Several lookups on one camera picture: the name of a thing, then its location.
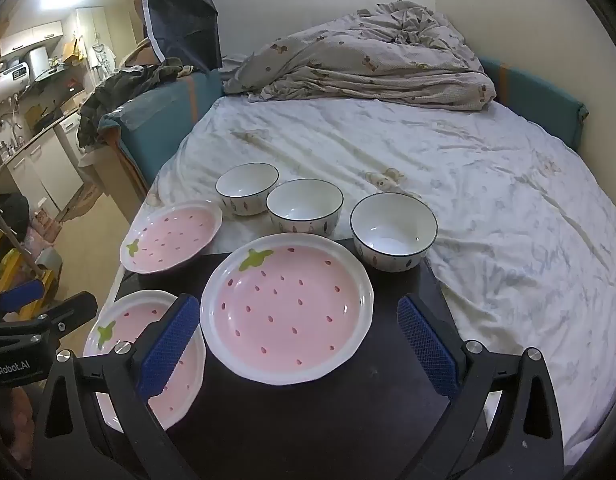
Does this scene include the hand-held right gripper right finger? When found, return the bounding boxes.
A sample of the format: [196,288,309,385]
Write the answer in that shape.
[397,294,566,480]

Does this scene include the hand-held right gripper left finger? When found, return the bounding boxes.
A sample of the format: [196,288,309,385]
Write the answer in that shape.
[30,294,201,480]

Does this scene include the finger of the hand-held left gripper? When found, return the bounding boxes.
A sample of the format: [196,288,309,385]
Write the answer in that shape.
[0,280,45,317]
[18,292,99,341]

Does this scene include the pink strawberry plate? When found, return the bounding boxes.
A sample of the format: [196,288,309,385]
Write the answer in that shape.
[119,200,223,275]
[83,290,207,432]
[200,234,376,386]

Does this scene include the large white bowl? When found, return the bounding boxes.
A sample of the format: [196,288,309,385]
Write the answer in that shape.
[350,192,438,273]

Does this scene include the small white bowl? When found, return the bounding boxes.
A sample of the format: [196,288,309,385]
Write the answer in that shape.
[216,162,280,217]

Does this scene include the medium white bowl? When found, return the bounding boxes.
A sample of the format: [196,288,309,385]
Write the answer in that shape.
[266,179,344,237]

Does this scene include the pink box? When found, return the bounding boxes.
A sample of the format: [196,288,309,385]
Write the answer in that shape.
[30,210,64,251]

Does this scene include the black bag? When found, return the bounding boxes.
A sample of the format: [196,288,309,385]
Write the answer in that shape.
[0,192,31,241]

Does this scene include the kitchen counter unit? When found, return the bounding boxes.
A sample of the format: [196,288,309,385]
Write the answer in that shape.
[0,110,86,213]

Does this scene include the dark brown board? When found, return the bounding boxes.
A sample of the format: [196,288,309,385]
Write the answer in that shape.
[105,237,489,480]

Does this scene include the white washing machine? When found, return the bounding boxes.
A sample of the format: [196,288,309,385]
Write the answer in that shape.
[58,112,89,171]

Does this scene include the white bed sheet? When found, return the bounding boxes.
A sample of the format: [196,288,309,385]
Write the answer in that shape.
[123,95,616,461]

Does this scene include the white water heater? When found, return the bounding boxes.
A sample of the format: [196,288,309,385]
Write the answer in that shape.
[0,62,31,106]

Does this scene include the dark clothes pile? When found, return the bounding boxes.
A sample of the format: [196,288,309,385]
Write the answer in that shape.
[78,57,194,151]

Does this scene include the tall white cabinet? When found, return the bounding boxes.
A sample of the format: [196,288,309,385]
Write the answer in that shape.
[75,6,119,68]

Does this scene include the printed grey duvet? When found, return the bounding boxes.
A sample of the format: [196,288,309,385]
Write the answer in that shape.
[220,1,497,111]

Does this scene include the dark blue fabric panel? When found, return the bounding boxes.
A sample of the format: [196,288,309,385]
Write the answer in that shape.
[143,0,222,73]

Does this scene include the yellow plastic frame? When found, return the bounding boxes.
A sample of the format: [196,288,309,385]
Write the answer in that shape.
[0,232,56,311]

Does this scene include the white wall cabinets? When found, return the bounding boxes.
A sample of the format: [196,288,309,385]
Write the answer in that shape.
[0,20,64,58]

